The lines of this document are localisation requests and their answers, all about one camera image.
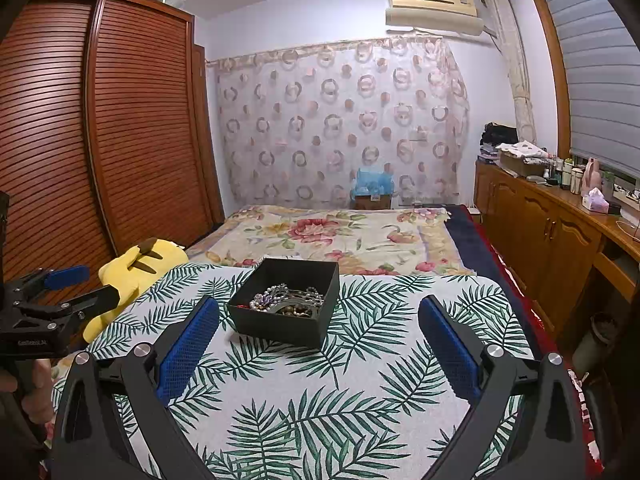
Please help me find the beige air conditioner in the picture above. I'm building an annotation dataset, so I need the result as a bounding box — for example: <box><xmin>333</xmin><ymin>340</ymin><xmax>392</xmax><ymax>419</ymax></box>
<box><xmin>384</xmin><ymin>0</ymin><xmax>486</xmax><ymax>37</ymax></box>

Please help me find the cardboard box with papers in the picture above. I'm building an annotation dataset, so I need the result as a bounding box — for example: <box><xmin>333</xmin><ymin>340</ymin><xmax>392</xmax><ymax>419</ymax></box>
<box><xmin>497</xmin><ymin>142</ymin><xmax>552</xmax><ymax>177</ymax></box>

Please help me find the dark blue blanket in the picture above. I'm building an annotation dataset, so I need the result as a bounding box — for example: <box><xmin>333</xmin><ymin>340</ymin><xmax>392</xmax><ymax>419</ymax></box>
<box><xmin>444</xmin><ymin>204</ymin><xmax>547</xmax><ymax>357</ymax></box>

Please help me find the pile of black clothes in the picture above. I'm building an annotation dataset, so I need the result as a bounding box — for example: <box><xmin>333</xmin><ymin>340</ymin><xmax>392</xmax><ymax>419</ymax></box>
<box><xmin>479</xmin><ymin>122</ymin><xmax>519</xmax><ymax>154</ymax></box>

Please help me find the grey window blind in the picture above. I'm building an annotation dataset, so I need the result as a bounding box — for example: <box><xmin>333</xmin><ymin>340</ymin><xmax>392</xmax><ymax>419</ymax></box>
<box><xmin>542</xmin><ymin>0</ymin><xmax>640</xmax><ymax>177</ymax></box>

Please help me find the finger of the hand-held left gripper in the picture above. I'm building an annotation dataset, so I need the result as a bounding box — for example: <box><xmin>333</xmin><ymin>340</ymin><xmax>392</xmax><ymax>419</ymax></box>
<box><xmin>7</xmin><ymin>265</ymin><xmax>91</xmax><ymax>306</ymax></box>
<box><xmin>12</xmin><ymin>284</ymin><xmax>119</xmax><ymax>334</ymax></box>

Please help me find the wooden side cabinet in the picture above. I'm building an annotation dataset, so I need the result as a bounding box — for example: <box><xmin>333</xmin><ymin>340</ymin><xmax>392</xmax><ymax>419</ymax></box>
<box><xmin>473</xmin><ymin>159</ymin><xmax>640</xmax><ymax>342</ymax></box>

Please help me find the black jewelry box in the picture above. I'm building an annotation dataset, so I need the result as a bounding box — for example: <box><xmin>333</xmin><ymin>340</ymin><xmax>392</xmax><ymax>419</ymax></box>
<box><xmin>226</xmin><ymin>257</ymin><xmax>341</xmax><ymax>350</ymax></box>

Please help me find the pale green jade bangle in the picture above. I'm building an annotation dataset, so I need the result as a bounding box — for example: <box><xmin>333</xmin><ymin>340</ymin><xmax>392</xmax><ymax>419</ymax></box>
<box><xmin>260</xmin><ymin>296</ymin><xmax>322</xmax><ymax>317</ymax></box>

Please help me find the wooden slatted wardrobe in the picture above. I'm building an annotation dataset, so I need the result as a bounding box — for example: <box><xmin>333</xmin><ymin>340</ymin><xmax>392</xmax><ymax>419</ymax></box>
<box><xmin>0</xmin><ymin>0</ymin><xmax>226</xmax><ymax>302</ymax></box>

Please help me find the lace window curtain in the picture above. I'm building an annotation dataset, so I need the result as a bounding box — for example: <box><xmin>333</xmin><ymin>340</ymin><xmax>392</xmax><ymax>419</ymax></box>
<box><xmin>492</xmin><ymin>0</ymin><xmax>539</xmax><ymax>147</ymax></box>

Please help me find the pink rabbit bottle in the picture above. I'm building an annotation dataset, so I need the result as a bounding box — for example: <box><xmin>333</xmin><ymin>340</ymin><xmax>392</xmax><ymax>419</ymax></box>
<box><xmin>583</xmin><ymin>157</ymin><xmax>604</xmax><ymax>196</ymax></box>

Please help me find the small cardboard box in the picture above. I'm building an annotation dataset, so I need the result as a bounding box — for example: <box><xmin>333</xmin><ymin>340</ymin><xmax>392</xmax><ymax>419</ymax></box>
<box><xmin>355</xmin><ymin>192</ymin><xmax>394</xmax><ymax>211</ymax></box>

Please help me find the white power strip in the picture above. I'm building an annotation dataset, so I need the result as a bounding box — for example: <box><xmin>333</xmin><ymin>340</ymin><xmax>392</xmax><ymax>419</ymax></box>
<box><xmin>612</xmin><ymin>184</ymin><xmax>640</xmax><ymax>206</ymax></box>

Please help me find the blue plastic bag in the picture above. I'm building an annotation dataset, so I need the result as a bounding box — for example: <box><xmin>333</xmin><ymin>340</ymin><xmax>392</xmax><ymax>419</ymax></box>
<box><xmin>352</xmin><ymin>164</ymin><xmax>396</xmax><ymax>196</ymax></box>

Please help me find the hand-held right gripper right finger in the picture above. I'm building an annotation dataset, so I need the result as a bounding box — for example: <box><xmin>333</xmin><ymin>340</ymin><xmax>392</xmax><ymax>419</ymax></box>
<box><xmin>417</xmin><ymin>295</ymin><xmax>589</xmax><ymax>480</ymax></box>

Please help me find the white pearl necklace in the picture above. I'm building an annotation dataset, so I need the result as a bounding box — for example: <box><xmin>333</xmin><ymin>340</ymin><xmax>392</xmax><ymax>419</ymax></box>
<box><xmin>248</xmin><ymin>285</ymin><xmax>291</xmax><ymax>312</ymax></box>

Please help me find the circle patterned curtain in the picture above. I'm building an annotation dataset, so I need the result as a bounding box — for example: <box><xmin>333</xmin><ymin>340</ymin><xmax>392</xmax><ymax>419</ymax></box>
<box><xmin>214</xmin><ymin>35</ymin><xmax>472</xmax><ymax>211</ymax></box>

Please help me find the leaf print cloth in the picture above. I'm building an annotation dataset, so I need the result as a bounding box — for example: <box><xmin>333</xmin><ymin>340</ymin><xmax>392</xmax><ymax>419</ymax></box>
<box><xmin>50</xmin><ymin>262</ymin><xmax>547</xmax><ymax>480</ymax></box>

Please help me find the person's left hand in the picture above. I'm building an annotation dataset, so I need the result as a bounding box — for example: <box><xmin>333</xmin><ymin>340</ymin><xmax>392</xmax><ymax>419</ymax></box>
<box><xmin>0</xmin><ymin>359</ymin><xmax>54</xmax><ymax>427</ymax></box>

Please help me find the pink tissue pack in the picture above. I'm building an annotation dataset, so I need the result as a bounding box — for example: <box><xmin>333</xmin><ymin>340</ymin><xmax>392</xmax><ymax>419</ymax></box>
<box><xmin>581</xmin><ymin>187</ymin><xmax>611</xmax><ymax>214</ymax></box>

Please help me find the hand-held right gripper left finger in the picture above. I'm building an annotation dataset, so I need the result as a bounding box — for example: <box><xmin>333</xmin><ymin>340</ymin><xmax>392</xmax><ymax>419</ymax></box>
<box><xmin>50</xmin><ymin>295</ymin><xmax>221</xmax><ymax>480</ymax></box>

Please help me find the floral blanket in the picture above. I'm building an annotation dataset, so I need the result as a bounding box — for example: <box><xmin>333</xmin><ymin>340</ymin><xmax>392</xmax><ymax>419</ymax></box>
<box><xmin>187</xmin><ymin>204</ymin><xmax>477</xmax><ymax>279</ymax></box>

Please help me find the grey trash bin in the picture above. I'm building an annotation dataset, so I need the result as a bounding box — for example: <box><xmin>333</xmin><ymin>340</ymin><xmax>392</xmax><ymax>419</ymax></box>
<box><xmin>572</xmin><ymin>312</ymin><xmax>621</xmax><ymax>376</ymax></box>

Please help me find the yellow plush toy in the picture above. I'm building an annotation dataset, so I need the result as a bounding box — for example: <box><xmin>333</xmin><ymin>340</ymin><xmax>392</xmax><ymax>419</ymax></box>
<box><xmin>82</xmin><ymin>237</ymin><xmax>190</xmax><ymax>344</ymax></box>

